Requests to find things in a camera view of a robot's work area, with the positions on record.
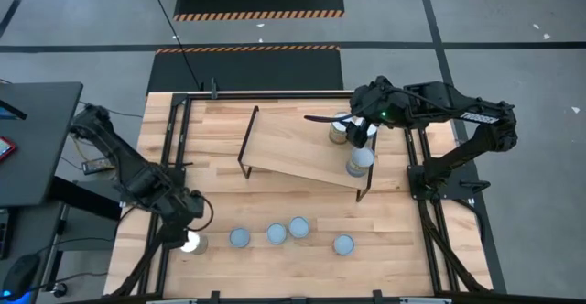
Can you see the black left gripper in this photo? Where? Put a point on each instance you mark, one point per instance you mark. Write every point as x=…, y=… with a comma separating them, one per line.
x=176, y=231

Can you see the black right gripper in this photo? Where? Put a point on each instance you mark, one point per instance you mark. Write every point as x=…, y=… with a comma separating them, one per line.
x=365, y=126

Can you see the tin can tan label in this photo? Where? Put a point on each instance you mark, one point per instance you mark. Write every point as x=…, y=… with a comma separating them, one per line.
x=338, y=135

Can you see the blue peas can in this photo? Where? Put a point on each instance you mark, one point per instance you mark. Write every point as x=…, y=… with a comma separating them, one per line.
x=361, y=157

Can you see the mixed vegetables can white label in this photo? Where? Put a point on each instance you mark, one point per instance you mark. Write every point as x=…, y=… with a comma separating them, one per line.
x=276, y=233

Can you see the peach can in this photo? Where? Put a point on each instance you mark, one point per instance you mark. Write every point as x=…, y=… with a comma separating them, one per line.
x=299, y=227

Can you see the cream tomato can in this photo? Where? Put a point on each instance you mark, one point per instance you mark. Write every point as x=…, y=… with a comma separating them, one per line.
x=343, y=245

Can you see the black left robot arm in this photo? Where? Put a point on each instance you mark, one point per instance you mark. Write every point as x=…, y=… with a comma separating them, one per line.
x=133, y=171

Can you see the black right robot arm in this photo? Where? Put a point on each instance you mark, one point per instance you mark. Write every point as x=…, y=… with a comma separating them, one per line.
x=480, y=116

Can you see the teal tuna can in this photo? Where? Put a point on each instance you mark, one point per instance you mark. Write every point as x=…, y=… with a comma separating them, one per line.
x=199, y=245

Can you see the green polka dot peas can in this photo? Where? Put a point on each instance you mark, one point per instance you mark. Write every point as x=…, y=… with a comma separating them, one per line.
x=239, y=237

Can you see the black desk base beam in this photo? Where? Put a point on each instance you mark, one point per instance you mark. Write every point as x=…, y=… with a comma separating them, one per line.
x=87, y=198

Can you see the black power adapter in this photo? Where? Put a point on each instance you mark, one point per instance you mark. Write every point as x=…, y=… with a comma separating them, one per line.
x=97, y=166

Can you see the black caster wheel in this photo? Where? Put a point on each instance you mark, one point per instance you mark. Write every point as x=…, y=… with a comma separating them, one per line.
x=58, y=289

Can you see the black computer mouse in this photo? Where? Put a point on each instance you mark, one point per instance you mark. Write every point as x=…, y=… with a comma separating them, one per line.
x=20, y=274

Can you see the black desk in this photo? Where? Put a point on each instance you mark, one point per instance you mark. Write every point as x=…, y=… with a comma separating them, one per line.
x=41, y=144

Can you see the red phone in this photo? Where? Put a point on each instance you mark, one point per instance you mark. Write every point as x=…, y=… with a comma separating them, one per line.
x=5, y=148

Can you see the dark tablet blue screen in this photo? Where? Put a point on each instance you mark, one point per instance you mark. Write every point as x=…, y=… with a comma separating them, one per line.
x=9, y=111

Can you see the black aluminium frame rail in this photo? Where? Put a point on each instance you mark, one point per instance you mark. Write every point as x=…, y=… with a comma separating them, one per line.
x=432, y=263
x=256, y=301
x=160, y=276
x=274, y=96

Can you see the wooden shelf black metal frame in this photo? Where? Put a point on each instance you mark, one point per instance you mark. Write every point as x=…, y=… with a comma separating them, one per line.
x=293, y=148

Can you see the black frame bracket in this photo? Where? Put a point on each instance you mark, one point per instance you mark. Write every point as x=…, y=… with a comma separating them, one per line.
x=377, y=296
x=214, y=296

